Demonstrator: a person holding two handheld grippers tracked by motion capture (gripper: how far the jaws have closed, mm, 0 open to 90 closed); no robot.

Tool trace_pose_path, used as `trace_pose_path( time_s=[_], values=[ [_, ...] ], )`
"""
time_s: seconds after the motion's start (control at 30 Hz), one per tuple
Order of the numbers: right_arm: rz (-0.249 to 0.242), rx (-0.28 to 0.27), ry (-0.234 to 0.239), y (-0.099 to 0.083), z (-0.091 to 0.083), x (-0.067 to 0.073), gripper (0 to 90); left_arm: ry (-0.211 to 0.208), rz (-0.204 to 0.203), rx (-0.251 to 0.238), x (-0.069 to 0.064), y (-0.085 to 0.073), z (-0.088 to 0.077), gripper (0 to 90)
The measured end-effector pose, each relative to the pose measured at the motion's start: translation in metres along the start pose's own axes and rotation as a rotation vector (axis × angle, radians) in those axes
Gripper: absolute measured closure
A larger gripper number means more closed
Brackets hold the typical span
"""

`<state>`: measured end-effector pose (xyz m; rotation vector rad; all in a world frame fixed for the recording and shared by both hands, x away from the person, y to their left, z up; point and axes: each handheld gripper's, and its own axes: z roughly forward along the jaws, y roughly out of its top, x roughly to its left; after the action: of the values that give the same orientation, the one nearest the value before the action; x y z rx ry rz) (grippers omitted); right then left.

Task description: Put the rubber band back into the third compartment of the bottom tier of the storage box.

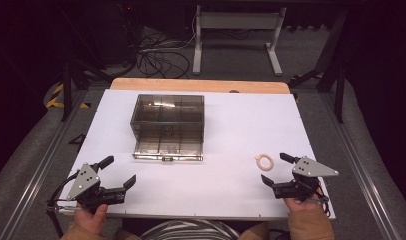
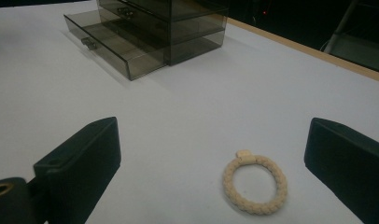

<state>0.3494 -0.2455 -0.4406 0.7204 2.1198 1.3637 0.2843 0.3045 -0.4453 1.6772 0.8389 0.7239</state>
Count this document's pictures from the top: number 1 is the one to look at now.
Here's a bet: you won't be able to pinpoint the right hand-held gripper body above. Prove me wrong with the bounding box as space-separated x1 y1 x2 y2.
272 155 340 203

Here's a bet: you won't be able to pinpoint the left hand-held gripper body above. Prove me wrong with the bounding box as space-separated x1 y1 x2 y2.
66 162 127 215

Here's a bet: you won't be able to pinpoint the cream ring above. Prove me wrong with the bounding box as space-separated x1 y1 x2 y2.
254 153 275 172

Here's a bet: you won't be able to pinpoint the clear smoked drawer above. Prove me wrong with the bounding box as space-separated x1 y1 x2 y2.
131 129 205 163

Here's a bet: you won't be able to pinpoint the clear smoked drawer box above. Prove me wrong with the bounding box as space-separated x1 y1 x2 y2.
129 93 206 141

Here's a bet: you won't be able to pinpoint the person's left hand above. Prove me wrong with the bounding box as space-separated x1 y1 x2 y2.
73 203 109 235

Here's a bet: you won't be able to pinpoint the person's right hand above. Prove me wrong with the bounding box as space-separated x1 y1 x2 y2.
283 196 322 213

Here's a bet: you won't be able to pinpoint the white board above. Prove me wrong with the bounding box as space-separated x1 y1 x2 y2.
56 88 337 221

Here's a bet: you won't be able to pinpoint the person's striped clothing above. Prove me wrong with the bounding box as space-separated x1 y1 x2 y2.
140 219 241 240

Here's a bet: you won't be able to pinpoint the yellow black hazard tape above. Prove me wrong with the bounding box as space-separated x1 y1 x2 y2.
45 82 92 110

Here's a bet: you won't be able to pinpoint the black tripod stand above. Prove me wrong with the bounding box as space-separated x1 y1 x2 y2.
55 6 114 123

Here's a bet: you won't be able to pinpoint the black metal stand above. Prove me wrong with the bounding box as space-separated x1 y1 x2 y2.
288 9 349 124

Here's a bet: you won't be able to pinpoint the white metal stand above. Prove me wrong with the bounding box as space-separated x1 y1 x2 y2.
192 4 288 77

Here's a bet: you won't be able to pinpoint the left hand-held gripper cable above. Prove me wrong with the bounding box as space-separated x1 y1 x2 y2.
45 172 79 238

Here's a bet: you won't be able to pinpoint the hand-held gripper cable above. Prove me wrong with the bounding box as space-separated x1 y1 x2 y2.
45 172 79 238
314 182 332 218

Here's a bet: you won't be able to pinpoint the right hand-held gripper cable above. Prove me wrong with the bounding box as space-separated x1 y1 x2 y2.
314 182 332 218

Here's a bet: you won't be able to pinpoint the aluminium rail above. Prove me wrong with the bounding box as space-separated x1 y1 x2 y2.
0 90 89 240
319 91 404 240

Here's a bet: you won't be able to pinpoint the black floor cables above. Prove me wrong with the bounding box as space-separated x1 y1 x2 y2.
136 28 196 80

